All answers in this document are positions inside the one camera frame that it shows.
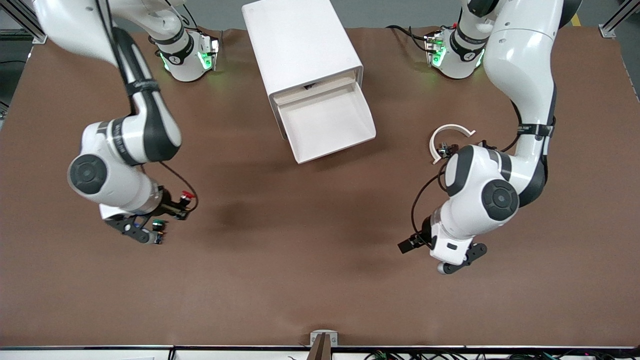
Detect white base connector box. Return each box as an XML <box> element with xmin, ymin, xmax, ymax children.
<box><xmin>424</xmin><ymin>30</ymin><xmax>447</xmax><ymax>68</ymax></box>
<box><xmin>197</xmin><ymin>34</ymin><xmax>221</xmax><ymax>72</ymax></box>

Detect aluminium frame profile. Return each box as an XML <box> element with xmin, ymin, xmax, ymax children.
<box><xmin>0</xmin><ymin>0</ymin><xmax>49</xmax><ymax>45</ymax></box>
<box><xmin>599</xmin><ymin>0</ymin><xmax>640</xmax><ymax>40</ymax></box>

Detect white drawer cabinet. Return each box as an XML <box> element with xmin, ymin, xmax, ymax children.
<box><xmin>241</xmin><ymin>0</ymin><xmax>364</xmax><ymax>142</ymax></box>

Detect white curved pipe clamp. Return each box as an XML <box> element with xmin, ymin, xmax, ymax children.
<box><xmin>429</xmin><ymin>123</ymin><xmax>476</xmax><ymax>166</ymax></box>

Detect grey metal bracket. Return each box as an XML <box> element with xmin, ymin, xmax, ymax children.
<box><xmin>310</xmin><ymin>330</ymin><xmax>339</xmax><ymax>347</ymax></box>

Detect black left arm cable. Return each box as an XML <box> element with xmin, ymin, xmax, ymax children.
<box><xmin>411</xmin><ymin>162</ymin><xmax>451</xmax><ymax>240</ymax></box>

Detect black base cable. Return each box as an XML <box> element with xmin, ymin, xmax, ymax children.
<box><xmin>386</xmin><ymin>24</ymin><xmax>432</xmax><ymax>52</ymax></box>

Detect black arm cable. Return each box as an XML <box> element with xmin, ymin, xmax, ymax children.
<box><xmin>159</xmin><ymin>161</ymin><xmax>199</xmax><ymax>220</ymax></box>
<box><xmin>411</xmin><ymin>162</ymin><xmax>451</xmax><ymax>240</ymax></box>

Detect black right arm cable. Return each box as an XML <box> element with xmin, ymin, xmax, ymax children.
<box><xmin>159</xmin><ymin>161</ymin><xmax>199</xmax><ymax>220</ymax></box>

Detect brown table mat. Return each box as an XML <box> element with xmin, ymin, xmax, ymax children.
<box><xmin>0</xmin><ymin>27</ymin><xmax>640</xmax><ymax>347</ymax></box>

